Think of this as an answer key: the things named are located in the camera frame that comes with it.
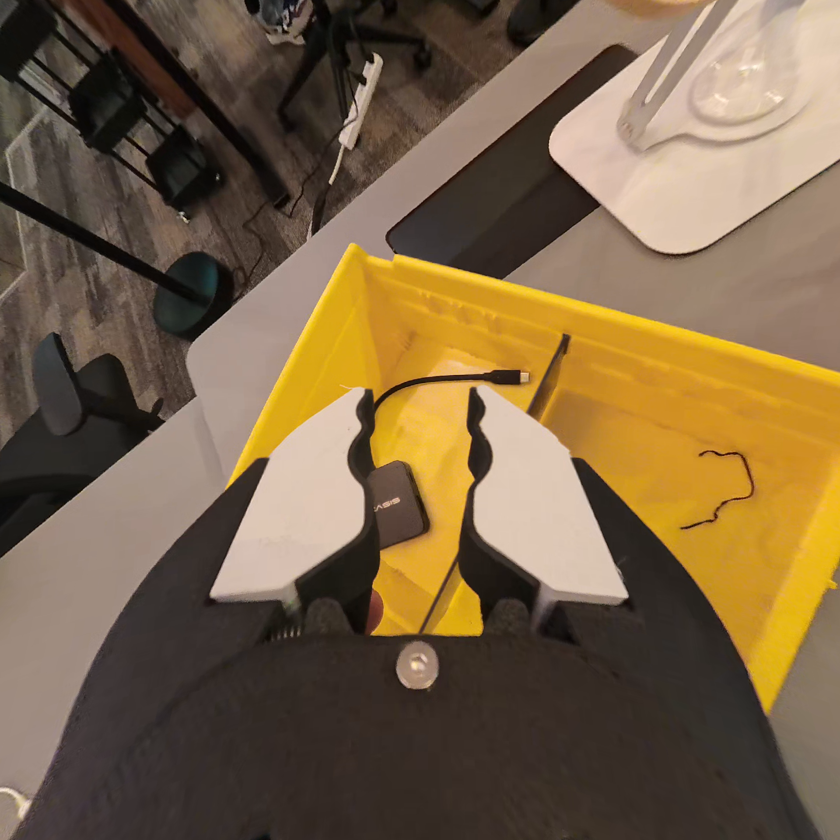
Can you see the yellow plastic bin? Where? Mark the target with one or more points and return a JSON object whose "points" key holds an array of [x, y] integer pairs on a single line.
{"points": [[656, 433]]}

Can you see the black utility cart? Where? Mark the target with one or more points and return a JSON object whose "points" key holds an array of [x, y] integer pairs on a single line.
{"points": [[177, 171]]}

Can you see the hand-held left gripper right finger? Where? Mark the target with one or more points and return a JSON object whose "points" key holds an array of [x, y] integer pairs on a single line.
{"points": [[551, 525]]}

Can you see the black stand pole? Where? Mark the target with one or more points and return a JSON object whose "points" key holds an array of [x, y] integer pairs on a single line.
{"points": [[194, 292]]}

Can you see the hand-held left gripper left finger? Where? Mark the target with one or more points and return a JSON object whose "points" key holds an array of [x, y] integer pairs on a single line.
{"points": [[289, 525]]}

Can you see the white stand base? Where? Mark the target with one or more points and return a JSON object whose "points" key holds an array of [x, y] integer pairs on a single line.
{"points": [[683, 184]]}

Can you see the white power strip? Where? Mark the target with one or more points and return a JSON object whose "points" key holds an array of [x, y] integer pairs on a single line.
{"points": [[357, 118]]}

